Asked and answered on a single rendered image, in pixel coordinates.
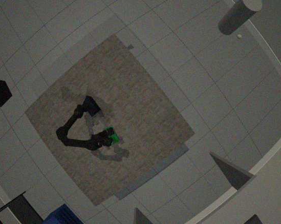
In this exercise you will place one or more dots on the green circuit board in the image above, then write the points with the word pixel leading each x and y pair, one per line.
pixel 114 137

